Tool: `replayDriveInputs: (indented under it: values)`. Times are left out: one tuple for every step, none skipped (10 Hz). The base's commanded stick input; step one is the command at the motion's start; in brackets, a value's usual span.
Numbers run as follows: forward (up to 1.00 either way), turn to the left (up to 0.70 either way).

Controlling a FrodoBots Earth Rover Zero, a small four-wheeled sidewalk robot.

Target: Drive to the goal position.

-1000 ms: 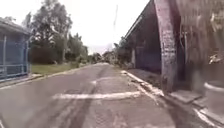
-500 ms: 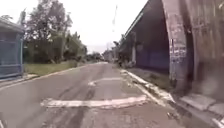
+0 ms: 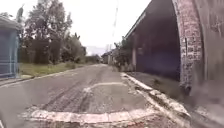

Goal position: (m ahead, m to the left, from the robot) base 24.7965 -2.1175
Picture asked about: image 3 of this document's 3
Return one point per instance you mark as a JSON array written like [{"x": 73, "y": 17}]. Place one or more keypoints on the bare dirt strip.
[{"x": 173, "y": 88}]

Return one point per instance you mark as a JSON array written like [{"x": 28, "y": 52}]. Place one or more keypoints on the pale raised cross strip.
[{"x": 86, "y": 117}]

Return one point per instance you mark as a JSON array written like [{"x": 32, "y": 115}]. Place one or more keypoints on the grey concrete road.
[{"x": 100, "y": 91}]

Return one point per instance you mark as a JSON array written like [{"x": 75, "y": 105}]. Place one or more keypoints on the dark building with blue wall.
[{"x": 156, "y": 46}]

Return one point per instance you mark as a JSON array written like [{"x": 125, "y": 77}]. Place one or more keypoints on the green bush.
[{"x": 124, "y": 55}]

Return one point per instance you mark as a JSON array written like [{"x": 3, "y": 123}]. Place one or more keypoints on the brick arch building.
[{"x": 191, "y": 43}]

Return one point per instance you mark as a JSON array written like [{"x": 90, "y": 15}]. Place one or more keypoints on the group of trees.
[{"x": 46, "y": 33}]

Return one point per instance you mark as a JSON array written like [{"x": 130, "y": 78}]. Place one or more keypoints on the low distant building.
[{"x": 107, "y": 58}]

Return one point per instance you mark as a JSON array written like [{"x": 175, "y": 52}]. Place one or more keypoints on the grass verge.
[{"x": 43, "y": 69}]

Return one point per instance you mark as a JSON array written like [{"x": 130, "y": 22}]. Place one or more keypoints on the pale stone kerb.
[{"x": 156, "y": 96}]

